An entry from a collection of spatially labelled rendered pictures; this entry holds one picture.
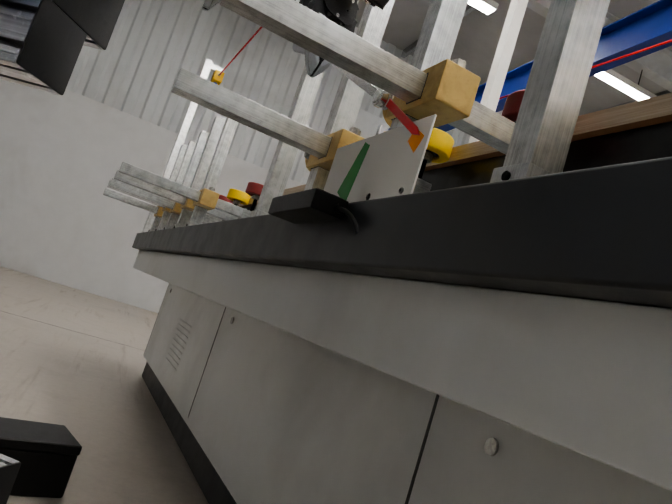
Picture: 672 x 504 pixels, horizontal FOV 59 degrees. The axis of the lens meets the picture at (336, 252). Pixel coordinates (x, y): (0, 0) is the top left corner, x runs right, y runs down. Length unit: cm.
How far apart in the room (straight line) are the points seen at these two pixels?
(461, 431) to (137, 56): 825
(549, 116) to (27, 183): 812
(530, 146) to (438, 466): 48
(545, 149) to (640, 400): 22
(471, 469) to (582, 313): 40
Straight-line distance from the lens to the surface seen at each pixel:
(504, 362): 48
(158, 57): 883
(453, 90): 70
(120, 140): 850
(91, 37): 90
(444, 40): 80
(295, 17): 67
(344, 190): 80
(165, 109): 862
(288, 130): 91
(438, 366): 55
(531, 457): 73
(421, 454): 88
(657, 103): 76
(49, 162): 848
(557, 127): 54
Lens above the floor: 55
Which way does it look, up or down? 7 degrees up
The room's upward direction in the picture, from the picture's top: 18 degrees clockwise
